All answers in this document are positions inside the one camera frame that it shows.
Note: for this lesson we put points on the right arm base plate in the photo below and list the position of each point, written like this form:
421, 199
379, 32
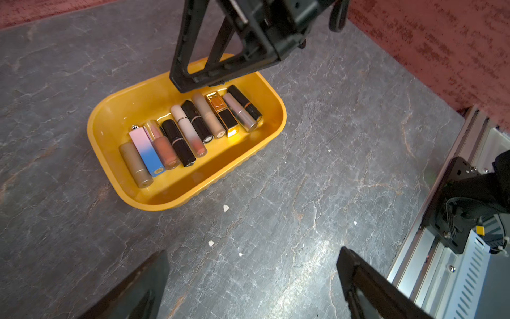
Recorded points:
446, 216

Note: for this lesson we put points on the yellow plastic storage box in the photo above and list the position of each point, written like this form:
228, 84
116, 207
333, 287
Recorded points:
111, 120

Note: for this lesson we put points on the silver cap coral lip gloss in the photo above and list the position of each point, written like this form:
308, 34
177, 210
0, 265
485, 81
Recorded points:
162, 145

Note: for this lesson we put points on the beige lipstick tube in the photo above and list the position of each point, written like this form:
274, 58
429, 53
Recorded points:
208, 115

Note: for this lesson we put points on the silver lipstick tube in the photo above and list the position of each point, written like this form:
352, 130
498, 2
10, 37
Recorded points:
243, 117

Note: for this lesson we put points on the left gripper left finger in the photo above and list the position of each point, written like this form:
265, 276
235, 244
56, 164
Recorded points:
139, 295

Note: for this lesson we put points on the pink beige lip gloss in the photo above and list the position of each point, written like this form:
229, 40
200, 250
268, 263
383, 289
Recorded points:
195, 143

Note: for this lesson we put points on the gold black square lipstick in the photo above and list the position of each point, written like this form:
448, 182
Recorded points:
223, 113

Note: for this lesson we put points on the black round lipstick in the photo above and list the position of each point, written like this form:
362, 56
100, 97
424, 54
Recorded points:
178, 143

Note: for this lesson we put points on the aluminium front rail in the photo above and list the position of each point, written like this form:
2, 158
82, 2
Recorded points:
446, 279

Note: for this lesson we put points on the bronze gold lipstick tube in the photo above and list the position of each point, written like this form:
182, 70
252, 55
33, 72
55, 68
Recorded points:
135, 165

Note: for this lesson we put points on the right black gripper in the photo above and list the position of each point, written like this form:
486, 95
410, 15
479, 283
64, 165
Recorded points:
254, 35

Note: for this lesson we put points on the pink blue gradient lipstick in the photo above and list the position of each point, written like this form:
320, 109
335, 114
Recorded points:
146, 150

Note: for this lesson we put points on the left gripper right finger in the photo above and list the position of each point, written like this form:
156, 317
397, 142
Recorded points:
368, 293

